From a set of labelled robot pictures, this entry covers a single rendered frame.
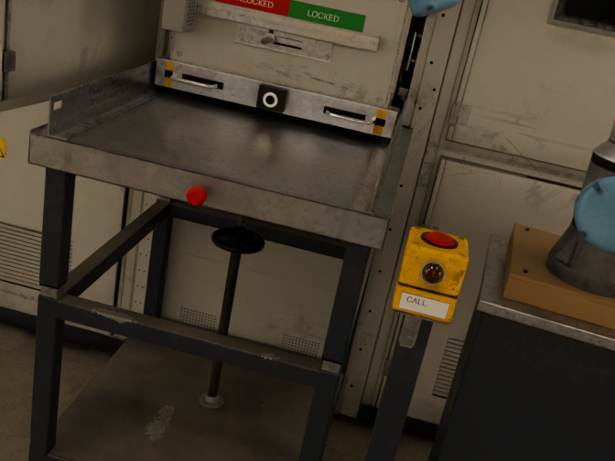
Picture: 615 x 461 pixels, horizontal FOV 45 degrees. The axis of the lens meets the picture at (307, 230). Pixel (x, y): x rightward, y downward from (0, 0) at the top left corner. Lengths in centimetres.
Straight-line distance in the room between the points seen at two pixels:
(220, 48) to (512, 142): 71
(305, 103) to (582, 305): 73
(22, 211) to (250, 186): 111
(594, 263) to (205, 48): 92
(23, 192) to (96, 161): 91
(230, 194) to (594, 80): 94
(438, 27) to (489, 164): 35
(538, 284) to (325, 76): 66
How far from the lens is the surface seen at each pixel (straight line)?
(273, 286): 204
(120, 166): 129
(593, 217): 113
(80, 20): 167
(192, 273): 210
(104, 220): 212
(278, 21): 160
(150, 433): 174
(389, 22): 161
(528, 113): 184
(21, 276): 232
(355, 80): 163
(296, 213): 122
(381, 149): 159
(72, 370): 222
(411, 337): 105
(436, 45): 183
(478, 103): 182
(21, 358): 227
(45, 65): 160
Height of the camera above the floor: 125
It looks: 22 degrees down
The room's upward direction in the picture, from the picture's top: 11 degrees clockwise
